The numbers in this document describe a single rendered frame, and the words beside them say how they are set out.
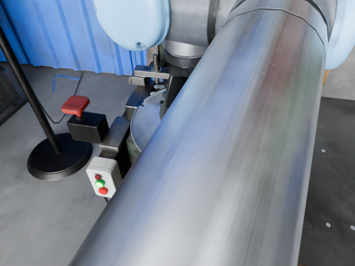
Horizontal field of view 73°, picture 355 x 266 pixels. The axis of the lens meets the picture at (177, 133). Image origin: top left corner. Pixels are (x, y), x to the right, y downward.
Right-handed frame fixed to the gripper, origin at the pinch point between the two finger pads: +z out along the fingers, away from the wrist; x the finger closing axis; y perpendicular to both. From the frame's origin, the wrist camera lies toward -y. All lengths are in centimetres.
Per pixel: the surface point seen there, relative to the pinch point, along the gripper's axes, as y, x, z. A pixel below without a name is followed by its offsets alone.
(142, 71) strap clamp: 34.5, 20.1, 4.2
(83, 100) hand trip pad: 14.6, 31.1, 3.5
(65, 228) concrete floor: 7, 59, 80
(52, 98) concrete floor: 104, 127, 80
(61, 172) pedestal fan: 36, 77, 77
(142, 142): 0.8, 9.3, 1.7
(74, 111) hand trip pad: 10.1, 31.4, 3.8
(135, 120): 7.2, 13.0, 1.4
